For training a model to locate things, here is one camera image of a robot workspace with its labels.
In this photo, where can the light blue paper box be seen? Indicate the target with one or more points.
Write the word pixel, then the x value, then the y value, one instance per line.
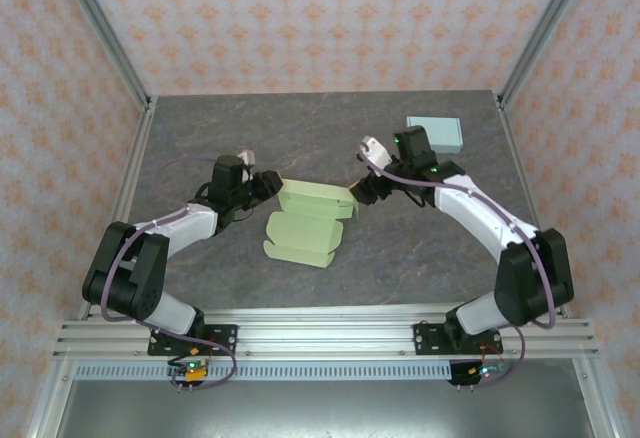
pixel 445 130

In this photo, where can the light green paper box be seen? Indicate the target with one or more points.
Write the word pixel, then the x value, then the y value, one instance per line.
pixel 300 243

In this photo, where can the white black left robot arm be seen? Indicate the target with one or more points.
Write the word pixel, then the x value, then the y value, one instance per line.
pixel 185 225

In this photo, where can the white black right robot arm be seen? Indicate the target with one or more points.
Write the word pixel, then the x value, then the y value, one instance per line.
pixel 475 213

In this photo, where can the wide aluminium base beam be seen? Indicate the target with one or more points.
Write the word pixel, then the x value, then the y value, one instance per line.
pixel 325 340

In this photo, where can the grey metal sheet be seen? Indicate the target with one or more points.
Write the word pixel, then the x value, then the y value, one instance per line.
pixel 325 413

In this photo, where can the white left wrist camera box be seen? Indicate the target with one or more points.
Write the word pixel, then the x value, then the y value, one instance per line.
pixel 246 165

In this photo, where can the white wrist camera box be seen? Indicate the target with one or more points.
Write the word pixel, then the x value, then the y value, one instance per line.
pixel 374 149
pixel 246 165

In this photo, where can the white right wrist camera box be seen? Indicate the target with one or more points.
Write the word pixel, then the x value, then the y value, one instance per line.
pixel 374 149

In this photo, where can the aluminium table side rail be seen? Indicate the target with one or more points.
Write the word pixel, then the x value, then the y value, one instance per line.
pixel 525 183
pixel 125 188

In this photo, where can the aluminium table edge rail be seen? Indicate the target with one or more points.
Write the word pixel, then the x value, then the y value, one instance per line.
pixel 325 310

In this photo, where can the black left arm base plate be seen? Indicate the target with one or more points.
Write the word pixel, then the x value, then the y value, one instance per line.
pixel 222 340

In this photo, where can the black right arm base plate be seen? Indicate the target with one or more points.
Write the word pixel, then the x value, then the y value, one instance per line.
pixel 427 340

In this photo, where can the aluminium frame post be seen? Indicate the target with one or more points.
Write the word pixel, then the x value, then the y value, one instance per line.
pixel 105 43
pixel 542 43

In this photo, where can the aluminium frame leg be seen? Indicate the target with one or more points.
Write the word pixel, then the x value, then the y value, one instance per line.
pixel 47 403
pixel 597 403

